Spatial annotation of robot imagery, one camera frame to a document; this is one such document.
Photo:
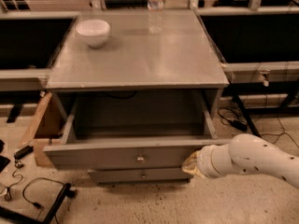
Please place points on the yellow foam padded gripper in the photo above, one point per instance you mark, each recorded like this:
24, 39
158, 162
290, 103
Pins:
205, 163

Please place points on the grey top drawer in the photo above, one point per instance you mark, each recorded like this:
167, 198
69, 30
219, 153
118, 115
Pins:
152, 129

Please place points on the grey drawer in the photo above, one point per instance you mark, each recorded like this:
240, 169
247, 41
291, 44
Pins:
102, 177
152, 129

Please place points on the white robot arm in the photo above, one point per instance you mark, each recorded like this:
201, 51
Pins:
245, 154

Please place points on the grey lower drawer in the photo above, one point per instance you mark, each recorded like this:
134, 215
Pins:
102, 177

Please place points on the black table leg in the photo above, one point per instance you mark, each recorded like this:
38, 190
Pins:
246, 115

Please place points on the grey wooden cabinet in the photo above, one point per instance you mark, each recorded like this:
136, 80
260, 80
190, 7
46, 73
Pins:
133, 59

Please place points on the brown cardboard box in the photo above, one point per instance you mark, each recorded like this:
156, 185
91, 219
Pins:
45, 129

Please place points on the white ceramic bowl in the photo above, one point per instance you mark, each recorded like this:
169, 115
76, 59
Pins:
93, 32

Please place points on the black device on floor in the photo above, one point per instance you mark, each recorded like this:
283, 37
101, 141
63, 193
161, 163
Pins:
22, 152

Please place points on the clear plastic water bottle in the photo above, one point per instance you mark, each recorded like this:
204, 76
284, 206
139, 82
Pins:
155, 8

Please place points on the black power adapter with cable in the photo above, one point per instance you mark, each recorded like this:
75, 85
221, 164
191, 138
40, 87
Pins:
231, 116

